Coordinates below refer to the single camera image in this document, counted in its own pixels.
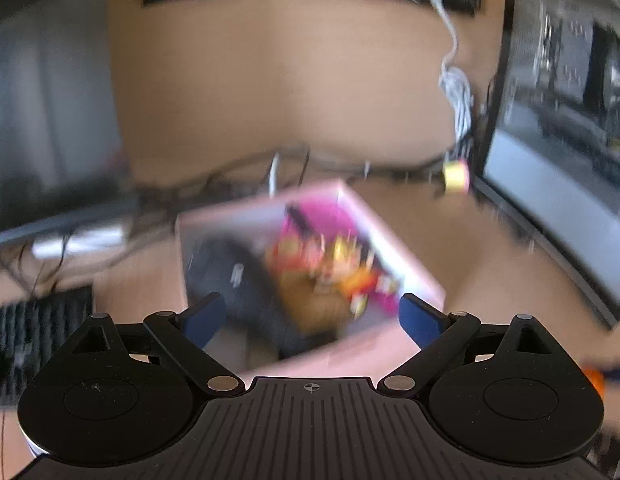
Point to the black keyboard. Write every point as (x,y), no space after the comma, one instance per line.
(39,340)

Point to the brown plush pouch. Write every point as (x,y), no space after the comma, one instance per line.
(310,305)

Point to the black computer monitor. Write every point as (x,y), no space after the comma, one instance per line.
(49,135)

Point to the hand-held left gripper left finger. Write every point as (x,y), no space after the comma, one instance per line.
(204,317)

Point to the red yellow small toy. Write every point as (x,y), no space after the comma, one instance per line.
(350,265)

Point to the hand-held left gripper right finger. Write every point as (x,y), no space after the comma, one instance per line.
(420,317)

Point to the pink cardboard box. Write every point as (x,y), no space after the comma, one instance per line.
(390,240)

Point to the orange plush toy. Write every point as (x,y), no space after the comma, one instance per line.
(593,381)

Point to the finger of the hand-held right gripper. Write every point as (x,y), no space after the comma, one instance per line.
(617,372)

